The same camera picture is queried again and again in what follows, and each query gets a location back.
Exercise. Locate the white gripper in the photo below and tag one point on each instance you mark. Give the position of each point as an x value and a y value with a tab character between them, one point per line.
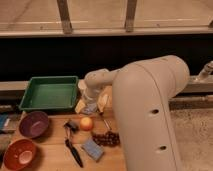
87	99

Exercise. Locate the bunch of dark grapes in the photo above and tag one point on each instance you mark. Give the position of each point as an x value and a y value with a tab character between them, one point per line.
107	139

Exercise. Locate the purple bowl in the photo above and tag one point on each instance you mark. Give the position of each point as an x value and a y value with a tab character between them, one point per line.
34	124

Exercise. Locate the orange bowl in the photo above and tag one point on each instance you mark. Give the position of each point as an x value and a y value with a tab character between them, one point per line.
19	154

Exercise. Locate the blue sponge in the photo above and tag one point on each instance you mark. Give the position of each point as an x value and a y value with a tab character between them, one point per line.
93	149

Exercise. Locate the small black clip tool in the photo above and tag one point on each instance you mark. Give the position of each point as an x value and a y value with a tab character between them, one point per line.
72	126

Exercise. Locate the blue box at left edge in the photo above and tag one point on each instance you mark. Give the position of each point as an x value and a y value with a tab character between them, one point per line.
8	123

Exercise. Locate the black handled knife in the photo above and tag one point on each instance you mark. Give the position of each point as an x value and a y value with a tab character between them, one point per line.
74	152

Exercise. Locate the yellow cheese wedge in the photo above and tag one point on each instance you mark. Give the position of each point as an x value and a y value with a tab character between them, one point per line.
80	105

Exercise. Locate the orange fruit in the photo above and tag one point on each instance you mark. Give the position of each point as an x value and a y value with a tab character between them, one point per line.
86	123

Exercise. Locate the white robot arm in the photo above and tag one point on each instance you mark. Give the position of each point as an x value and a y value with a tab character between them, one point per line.
141	92

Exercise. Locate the green plastic tray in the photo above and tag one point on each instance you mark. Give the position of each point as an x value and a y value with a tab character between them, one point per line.
50	93

